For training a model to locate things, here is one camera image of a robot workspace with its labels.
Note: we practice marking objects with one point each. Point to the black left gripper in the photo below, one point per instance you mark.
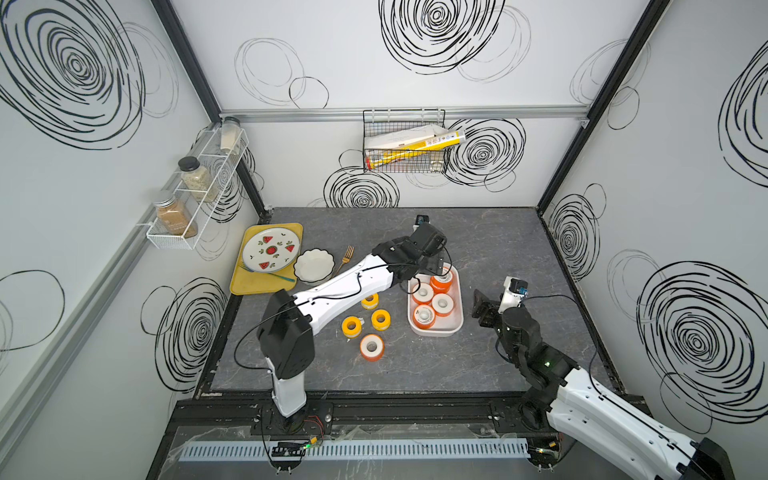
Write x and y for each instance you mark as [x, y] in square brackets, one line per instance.
[435, 262]

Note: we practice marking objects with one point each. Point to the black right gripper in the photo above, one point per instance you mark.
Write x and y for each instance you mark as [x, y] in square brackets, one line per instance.
[492, 308]

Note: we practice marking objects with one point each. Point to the orange tape roll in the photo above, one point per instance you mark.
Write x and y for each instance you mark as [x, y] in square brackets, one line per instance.
[372, 347]
[423, 317]
[442, 283]
[442, 304]

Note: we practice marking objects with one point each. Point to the yellow tape spool uncovered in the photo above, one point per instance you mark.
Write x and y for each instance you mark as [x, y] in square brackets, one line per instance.
[371, 302]

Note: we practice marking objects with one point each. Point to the yellow tape spool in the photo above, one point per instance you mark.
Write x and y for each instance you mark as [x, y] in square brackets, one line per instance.
[381, 320]
[352, 327]

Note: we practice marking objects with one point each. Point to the orange tape roll bottom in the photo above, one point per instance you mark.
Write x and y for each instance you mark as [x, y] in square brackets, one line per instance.
[372, 347]

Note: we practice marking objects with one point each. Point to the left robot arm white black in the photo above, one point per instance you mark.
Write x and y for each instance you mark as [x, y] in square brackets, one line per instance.
[290, 321]

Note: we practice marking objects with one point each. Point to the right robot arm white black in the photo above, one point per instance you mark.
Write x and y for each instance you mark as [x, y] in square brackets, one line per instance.
[566, 397]

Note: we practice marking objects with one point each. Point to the white plastic storage box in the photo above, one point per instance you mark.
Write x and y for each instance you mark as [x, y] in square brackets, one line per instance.
[444, 326]

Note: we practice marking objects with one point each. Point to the yellow white foil box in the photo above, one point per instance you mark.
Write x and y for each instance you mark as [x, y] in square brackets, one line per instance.
[420, 149]

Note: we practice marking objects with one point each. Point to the gold fork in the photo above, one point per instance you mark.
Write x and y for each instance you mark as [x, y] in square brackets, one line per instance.
[347, 257]

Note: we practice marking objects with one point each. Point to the white scalloped bowl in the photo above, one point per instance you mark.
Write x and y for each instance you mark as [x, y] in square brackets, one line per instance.
[314, 266]

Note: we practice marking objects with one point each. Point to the watermelon pattern plate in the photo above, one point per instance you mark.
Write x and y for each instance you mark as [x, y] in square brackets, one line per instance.
[270, 250]

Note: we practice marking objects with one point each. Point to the yellow plastic tray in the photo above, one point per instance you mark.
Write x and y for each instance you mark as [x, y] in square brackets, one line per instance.
[245, 282]

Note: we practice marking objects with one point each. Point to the spice jar far clear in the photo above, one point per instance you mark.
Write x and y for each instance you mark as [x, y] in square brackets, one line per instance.
[230, 131]

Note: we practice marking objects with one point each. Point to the spice jar black lid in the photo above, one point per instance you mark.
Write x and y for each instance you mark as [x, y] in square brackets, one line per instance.
[197, 179]

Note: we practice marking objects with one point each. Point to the spice jar brown contents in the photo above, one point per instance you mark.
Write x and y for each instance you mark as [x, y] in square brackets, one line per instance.
[173, 214]

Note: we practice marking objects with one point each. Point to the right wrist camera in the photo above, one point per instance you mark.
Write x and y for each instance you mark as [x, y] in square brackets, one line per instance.
[514, 292]

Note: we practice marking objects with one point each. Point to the teal handled fork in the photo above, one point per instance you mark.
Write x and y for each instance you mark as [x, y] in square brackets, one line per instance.
[291, 279]

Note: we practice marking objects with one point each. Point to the white slotted cable duct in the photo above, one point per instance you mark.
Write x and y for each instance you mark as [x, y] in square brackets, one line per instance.
[405, 449]

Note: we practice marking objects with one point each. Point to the black wire wall basket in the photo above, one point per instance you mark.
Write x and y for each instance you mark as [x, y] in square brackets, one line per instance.
[376, 122]

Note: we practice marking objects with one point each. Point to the aluminium wall rail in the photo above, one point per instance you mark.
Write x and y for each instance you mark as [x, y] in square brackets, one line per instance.
[355, 113]

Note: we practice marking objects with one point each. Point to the white wire spice rack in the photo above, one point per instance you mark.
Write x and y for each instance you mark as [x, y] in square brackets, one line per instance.
[212, 219]

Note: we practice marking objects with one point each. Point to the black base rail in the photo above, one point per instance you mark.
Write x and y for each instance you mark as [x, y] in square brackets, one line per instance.
[328, 412]

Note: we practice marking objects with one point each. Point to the black corner frame post left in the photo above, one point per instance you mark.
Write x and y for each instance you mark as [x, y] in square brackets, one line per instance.
[183, 48]

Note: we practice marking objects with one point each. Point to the black corner frame post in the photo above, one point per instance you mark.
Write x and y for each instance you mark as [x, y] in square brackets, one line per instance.
[183, 48]
[639, 37]

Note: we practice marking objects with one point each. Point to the black corner frame post right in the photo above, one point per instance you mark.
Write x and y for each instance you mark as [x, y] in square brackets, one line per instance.
[639, 37]

